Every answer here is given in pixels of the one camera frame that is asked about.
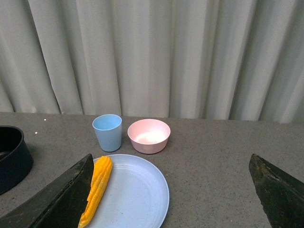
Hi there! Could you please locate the yellow corn cob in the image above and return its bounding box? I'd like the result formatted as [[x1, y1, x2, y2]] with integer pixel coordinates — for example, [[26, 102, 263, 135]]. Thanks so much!
[[78, 156, 113, 228]]

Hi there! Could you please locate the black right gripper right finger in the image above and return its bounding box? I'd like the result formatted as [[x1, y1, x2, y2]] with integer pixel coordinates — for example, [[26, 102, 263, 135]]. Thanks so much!
[[249, 154, 304, 228]]

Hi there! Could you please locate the pink bowl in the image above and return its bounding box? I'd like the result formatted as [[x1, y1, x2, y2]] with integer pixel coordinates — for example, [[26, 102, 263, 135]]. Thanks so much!
[[127, 119, 171, 154]]

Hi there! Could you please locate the light blue cup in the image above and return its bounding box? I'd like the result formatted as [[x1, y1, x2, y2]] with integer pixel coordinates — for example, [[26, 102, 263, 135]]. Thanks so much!
[[92, 114, 122, 152]]

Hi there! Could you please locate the light blue plate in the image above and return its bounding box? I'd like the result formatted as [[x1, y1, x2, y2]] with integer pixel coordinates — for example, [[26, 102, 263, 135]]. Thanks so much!
[[88, 154, 170, 228]]

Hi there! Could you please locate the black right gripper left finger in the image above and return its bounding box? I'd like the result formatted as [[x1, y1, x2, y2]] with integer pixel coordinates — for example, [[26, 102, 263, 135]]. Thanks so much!
[[0, 154, 94, 228]]

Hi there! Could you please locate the white curtain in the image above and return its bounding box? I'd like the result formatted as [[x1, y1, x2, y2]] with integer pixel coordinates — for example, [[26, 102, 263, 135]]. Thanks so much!
[[0, 0, 304, 124]]

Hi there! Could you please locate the dark blue pot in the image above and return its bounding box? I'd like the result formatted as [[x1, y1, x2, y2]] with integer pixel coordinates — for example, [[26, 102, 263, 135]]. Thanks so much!
[[0, 126, 33, 194]]

